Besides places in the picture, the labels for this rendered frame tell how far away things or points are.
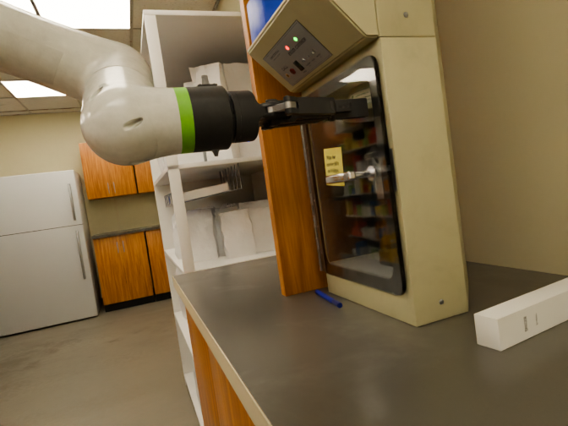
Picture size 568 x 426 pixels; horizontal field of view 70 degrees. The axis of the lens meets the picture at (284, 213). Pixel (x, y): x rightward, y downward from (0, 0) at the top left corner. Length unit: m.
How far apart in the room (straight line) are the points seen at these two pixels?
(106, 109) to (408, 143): 0.45
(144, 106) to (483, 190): 0.86
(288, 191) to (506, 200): 0.52
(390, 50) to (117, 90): 0.41
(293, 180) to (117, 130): 0.54
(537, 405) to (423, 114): 0.44
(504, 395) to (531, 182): 0.63
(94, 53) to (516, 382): 0.68
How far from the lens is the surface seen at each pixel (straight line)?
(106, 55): 0.67
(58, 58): 0.66
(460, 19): 1.22
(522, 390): 0.55
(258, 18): 0.92
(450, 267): 0.75
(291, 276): 1.00
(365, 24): 0.71
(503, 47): 1.11
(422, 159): 0.72
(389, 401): 0.52
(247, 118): 0.60
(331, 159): 0.84
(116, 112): 0.56
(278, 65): 0.92
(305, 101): 0.62
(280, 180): 0.98
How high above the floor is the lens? 1.19
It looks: 3 degrees down
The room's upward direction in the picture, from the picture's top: 8 degrees counter-clockwise
